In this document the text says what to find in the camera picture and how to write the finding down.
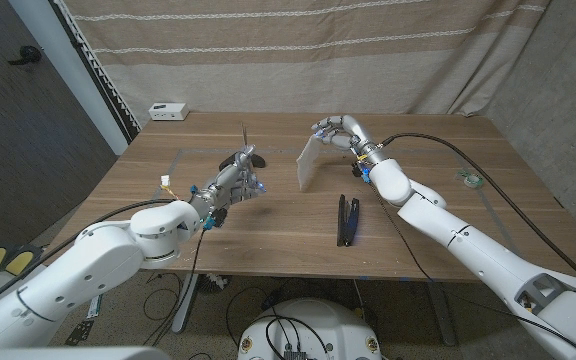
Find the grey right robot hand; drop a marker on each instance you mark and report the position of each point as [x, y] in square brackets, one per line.
[358, 132]

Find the green clear tape roll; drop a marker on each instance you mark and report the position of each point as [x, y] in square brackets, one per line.
[470, 178]

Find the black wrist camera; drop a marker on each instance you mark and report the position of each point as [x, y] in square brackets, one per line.
[363, 172]
[216, 217]

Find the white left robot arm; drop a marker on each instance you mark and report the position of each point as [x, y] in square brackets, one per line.
[78, 270]

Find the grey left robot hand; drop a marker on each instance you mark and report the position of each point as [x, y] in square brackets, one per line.
[228, 182]

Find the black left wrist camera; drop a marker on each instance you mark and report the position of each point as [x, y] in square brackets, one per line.
[216, 217]

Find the beige striped curtain backdrop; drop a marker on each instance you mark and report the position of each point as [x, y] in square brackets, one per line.
[293, 65]

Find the white power strip box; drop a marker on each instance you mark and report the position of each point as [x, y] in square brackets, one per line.
[168, 111]

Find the black metal floor bracket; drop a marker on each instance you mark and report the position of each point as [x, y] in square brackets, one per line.
[80, 332]

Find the black game controller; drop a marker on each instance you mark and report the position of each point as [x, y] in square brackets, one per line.
[228, 161]

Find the black white floor brush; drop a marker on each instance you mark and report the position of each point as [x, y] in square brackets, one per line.
[213, 282]

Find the white robot torso base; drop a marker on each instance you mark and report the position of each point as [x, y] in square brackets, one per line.
[328, 325]

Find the white door frame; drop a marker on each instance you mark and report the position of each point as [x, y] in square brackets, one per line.
[67, 65]

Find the white table leg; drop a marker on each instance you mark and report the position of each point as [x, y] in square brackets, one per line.
[185, 300]

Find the white green floor tool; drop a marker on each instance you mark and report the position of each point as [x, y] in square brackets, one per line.
[95, 306]

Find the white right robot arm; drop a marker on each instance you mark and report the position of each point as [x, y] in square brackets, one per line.
[468, 245]

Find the black stapler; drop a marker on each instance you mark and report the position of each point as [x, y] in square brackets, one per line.
[341, 220]

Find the white tissue sheet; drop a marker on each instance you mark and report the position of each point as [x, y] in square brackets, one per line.
[309, 165]

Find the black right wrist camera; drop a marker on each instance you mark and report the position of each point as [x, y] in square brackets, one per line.
[363, 172]

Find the grey table leg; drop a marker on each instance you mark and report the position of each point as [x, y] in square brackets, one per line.
[440, 310]

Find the dark wooden door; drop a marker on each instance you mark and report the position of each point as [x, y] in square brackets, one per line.
[18, 150]

